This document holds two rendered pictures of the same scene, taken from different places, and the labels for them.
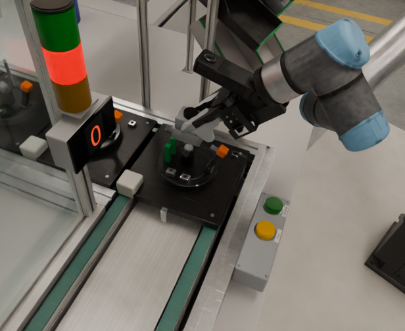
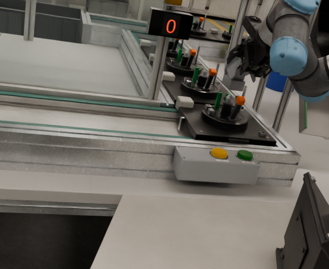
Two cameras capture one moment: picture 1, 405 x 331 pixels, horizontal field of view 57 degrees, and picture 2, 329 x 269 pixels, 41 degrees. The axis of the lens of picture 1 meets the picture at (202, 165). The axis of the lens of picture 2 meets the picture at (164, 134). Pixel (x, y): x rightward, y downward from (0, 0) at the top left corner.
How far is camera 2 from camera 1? 0.96 m
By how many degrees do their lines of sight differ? 51
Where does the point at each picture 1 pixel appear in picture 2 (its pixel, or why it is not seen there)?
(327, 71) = (279, 7)
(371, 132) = (280, 47)
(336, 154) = not seen: outside the picture
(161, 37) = not seen: outside the picture
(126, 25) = not seen: hidden behind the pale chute
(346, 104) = (277, 28)
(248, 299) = (170, 189)
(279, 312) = (175, 205)
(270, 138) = (327, 183)
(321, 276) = (231, 224)
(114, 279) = (124, 123)
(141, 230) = (163, 126)
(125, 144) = (209, 100)
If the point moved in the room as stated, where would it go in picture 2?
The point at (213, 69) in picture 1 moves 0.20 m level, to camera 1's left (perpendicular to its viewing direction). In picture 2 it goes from (248, 20) to (206, 4)
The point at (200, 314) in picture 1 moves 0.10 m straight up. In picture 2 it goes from (130, 137) to (136, 100)
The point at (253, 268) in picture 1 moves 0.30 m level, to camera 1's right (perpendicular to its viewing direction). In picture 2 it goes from (183, 152) to (262, 225)
